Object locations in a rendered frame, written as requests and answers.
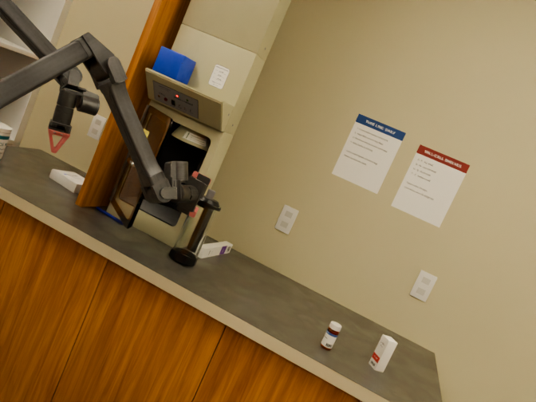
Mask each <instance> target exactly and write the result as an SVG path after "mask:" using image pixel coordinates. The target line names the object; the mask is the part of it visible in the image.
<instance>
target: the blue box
mask: <svg viewBox="0 0 536 402"><path fill-rule="evenodd" d="M195 64H196V62H195V61H193V60H192V59H190V58H189V57H186V56H185V55H182V54H181V53H177V52H176V51H173V50H171V49H168V48H166V47H164V46H161V48H160V51H159V52H158V56H157V58H156V62H155V64H154V66H153V68H152V70H154V71H156V72H158V73H161V74H163V75H165V76H167V77H170V78H172V79H174V80H176V81H179V82H181V83H184V84H185V85H187V84H188V82H189V80H190V78H191V75H192V72H193V70H194V67H195Z"/></svg>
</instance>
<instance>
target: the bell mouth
mask: <svg viewBox="0 0 536 402"><path fill-rule="evenodd" d="M171 135H172V136H174V137H175V138H177V139H179V140H182V141H183V142H185V143H187V144H190V145H192V146H195V147H197V148H200V149H203V150H205V151H208V148H209V147H210V145H211V140H210V138H208V137H207V136H204V135H202V134H200V133H198V132H196V131H193V130H191V129H189V128H187V127H185V126H183V125H180V126H179V127H178V128H177V129H176V130H175V131H174V132H173V133H172V134H171Z"/></svg>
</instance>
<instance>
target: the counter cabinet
mask: <svg viewBox="0 0 536 402"><path fill-rule="evenodd" d="M0 402H363V401H361V400H358V399H357V398H356V397H354V396H351V395H349V394H348V393H347V392H344V391H343V390H341V389H339V388H337V387H336V386H334V385H332V384H330V383H329V382H327V381H325V380H323V379H321V378H320V377H318V376H316V375H314V374H312V373H311V372H309V371H307V370H305V369H303V368H302V367H300V366H298V365H296V364H295V363H293V362H291V361H289V360H287V359H286V358H284V357H282V356H280V355H278V354H277V353H275V352H273V351H271V350H270V349H268V348H266V347H264V346H263V345H260V344H259V343H257V342H256V341H253V340H251V339H250V338H249V337H246V336H244V335H243V334H241V333H239V332H237V331H236V330H234V329H232V328H231V327H229V326H227V325H224V324H223V323H222V322H220V321H217V320H216V319H214V318H213V317H211V316H209V315H207V314H205V313H204V312H202V311H200V310H198V309H196V308H195V307H193V306H191V305H189V304H187V303H186V302H184V301H182V300H180V299H178V298H177V297H175V296H173V295H171V294H170V293H168V292H166V291H164V290H162V289H160V288H159V287H157V286H155V285H153V284H151V283H150V282H148V281H146V280H144V279H143V278H141V277H139V276H138V275H136V274H134V273H132V272H131V271H129V270H126V269H125V268H124V267H122V266H119V265H118V264H116V263H115V262H112V261H111V260H109V259H107V258H105V257H104V256H102V255H100V254H98V253H97V252H95V251H93V250H91V249H89V248H88V247H86V246H84V245H82V244H80V243H79V242H77V241H75V240H73V239H71V238H70V237H68V236H66V235H64V234H62V233H61V232H59V231H57V230H55V229H53V228H52V227H50V226H48V225H46V224H44V223H43V222H41V221H39V220H38V219H36V218H34V217H32V216H31V215H28V214H26V213H25V212H24V211H21V210H19V209H18V208H16V207H14V206H12V205H11V204H9V203H7V202H5V201H4V200H2V199H0Z"/></svg>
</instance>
